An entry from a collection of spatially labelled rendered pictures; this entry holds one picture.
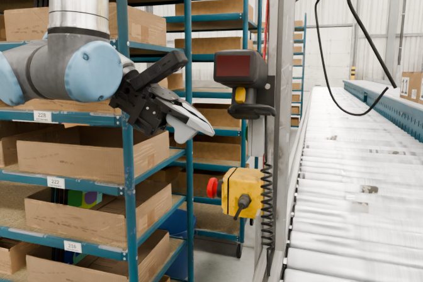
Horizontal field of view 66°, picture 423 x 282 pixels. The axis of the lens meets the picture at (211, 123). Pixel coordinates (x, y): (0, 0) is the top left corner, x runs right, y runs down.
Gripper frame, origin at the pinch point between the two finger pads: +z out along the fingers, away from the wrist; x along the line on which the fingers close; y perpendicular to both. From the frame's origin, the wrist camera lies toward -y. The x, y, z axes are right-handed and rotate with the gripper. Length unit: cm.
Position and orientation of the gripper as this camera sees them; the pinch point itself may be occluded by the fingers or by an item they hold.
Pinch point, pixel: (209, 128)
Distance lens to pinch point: 60.6
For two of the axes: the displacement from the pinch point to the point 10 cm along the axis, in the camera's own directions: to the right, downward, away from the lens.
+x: -3.0, 1.5, -9.4
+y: -4.9, 8.3, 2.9
